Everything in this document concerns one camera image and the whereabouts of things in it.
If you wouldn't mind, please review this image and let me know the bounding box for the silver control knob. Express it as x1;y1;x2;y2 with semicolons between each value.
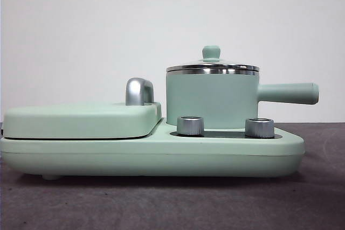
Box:
176;116;205;136
244;117;275;137

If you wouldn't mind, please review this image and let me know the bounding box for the mint green breakfast machine base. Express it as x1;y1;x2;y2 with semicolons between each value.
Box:
0;116;306;181

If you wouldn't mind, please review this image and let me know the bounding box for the mint green hinged grill cover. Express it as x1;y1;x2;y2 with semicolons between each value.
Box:
3;101;163;140

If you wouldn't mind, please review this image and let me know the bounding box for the silver grill cover handle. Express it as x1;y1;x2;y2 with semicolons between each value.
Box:
125;78;155;106

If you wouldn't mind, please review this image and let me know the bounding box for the glass lid with green knob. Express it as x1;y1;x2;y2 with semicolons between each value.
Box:
165;45;260;71

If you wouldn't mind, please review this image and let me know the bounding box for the mint green pot with handle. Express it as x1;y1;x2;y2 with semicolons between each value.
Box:
164;65;320;130

